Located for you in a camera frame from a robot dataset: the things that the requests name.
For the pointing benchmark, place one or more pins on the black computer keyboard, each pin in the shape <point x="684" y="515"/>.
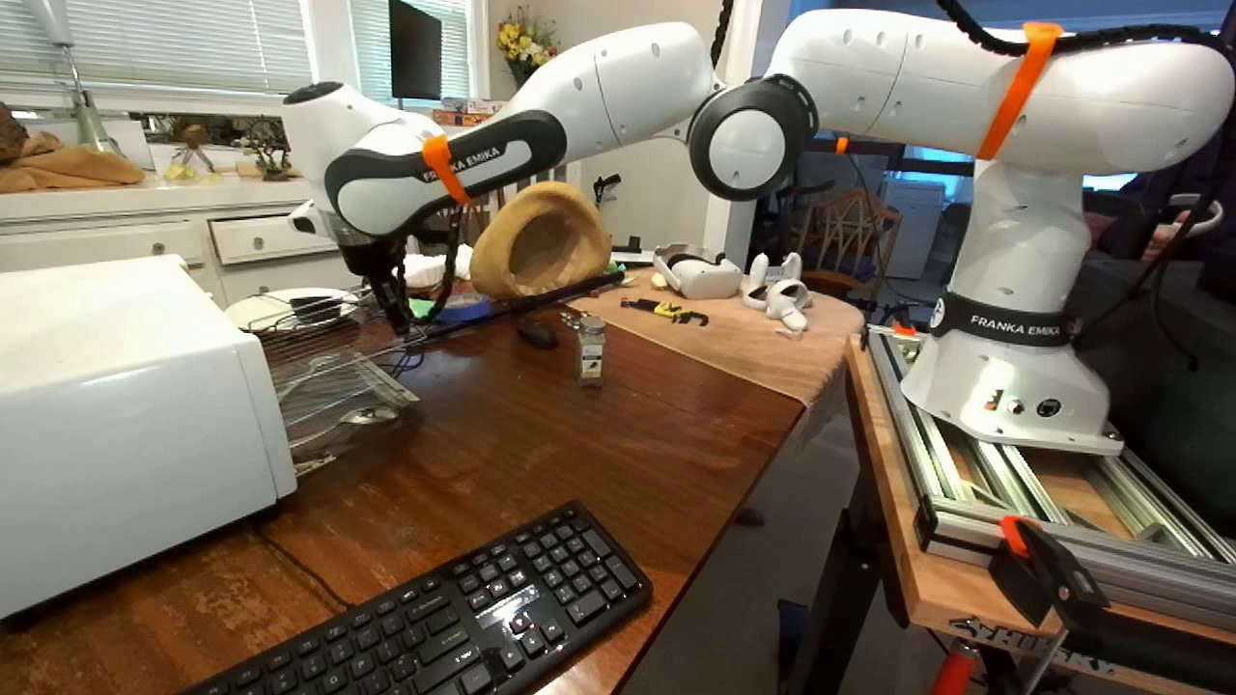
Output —
<point x="477" y="621"/>

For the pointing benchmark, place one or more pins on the black object on plate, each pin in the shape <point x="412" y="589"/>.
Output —
<point x="313" y="309"/>

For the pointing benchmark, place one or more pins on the wooden robot stand top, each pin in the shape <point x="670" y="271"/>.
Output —
<point x="891" y="515"/>

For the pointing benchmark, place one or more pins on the small metal spoon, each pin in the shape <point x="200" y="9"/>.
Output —
<point x="371" y="414"/>

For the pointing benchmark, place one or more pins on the long black rod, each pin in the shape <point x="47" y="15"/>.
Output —
<point x="541" y="299"/>

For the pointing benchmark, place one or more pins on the tan table runner cloth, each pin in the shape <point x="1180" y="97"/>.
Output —
<point x="735" y="343"/>

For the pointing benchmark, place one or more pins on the yellow flower bouquet vase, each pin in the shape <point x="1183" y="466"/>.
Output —
<point x="524" y="43"/>

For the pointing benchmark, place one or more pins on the black orange clamp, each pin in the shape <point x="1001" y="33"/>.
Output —
<point x="1043" y="574"/>

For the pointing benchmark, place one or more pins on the white toaster oven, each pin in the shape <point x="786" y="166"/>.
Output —
<point x="129" y="410"/>

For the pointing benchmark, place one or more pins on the white VR controller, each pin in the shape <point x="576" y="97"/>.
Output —
<point x="789" y="309"/>
<point x="774" y="271"/>

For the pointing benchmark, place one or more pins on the large white plate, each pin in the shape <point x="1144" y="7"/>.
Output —
<point x="256" y="314"/>

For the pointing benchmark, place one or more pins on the metal kitchen faucet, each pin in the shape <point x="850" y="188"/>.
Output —
<point x="81" y="110"/>

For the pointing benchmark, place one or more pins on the wooden bowl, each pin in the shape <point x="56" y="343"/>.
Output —
<point x="541" y="244"/>

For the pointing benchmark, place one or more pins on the black flat monitor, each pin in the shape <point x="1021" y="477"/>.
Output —
<point x="413" y="52"/>

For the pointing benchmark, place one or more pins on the black yellow small tool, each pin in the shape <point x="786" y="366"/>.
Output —
<point x="663" y="309"/>

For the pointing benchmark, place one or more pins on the glass spice jar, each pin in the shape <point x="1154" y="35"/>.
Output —
<point x="592" y="351"/>

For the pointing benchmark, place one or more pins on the white VR headset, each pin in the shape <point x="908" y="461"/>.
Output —
<point x="703" y="275"/>

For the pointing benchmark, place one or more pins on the wicker chair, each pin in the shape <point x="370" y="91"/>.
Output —
<point x="845" y="232"/>

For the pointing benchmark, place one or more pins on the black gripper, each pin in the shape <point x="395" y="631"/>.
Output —
<point x="381" y="259"/>

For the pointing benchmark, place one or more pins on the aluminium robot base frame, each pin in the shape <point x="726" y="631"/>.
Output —
<point x="977" y="486"/>

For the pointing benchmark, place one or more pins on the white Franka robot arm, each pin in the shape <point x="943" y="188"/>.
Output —
<point x="903" y="78"/>

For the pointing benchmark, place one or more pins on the white drawer cabinet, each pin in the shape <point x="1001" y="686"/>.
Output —
<point x="246" y="237"/>

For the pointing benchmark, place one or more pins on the black computer mouse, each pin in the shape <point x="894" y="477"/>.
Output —
<point x="537" y="334"/>

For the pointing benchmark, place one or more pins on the blue tape roll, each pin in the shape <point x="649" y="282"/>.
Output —
<point x="469" y="314"/>

